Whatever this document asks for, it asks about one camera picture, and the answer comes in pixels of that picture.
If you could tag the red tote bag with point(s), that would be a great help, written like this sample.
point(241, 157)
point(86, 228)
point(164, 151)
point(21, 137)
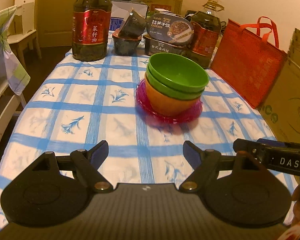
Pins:
point(249, 59)

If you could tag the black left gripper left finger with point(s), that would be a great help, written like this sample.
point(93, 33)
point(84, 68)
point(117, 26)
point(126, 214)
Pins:
point(54, 189)

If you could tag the white blue box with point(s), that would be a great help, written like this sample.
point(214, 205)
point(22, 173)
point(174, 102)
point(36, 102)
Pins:
point(121, 9)

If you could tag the orange plastic bowl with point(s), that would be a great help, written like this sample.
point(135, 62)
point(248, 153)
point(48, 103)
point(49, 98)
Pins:
point(164, 104)

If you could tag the oval instant rice meal box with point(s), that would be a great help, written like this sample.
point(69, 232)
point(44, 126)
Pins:
point(170, 28)

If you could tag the large rapeseed oil bottle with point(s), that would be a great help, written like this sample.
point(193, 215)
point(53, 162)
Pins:
point(90, 28)

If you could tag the dark instant noodle cup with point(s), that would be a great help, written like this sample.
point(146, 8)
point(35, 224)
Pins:
point(125, 46)

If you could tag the white wooden chair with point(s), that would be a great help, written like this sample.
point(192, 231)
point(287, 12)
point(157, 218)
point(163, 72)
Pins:
point(25, 34)

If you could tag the green plastic bowl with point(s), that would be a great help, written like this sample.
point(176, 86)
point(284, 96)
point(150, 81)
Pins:
point(172, 93)
point(178, 72)

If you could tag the person's right hand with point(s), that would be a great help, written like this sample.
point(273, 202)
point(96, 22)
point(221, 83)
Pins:
point(296, 207)

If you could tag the cardboard box with logo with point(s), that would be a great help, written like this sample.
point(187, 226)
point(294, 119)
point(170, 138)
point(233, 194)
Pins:
point(281, 109)

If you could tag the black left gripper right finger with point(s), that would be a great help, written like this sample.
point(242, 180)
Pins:
point(238, 189)

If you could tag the rectangular instant rice meal box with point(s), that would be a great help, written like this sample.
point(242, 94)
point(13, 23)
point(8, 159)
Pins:
point(153, 46)

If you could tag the blue checked tablecloth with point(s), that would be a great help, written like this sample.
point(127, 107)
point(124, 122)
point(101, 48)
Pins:
point(82, 103)

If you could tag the cloth draped chair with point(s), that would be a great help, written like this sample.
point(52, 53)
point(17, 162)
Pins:
point(13, 76)

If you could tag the tilted dark noodle cup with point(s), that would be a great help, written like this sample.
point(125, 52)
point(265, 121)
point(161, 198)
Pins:
point(132, 26)

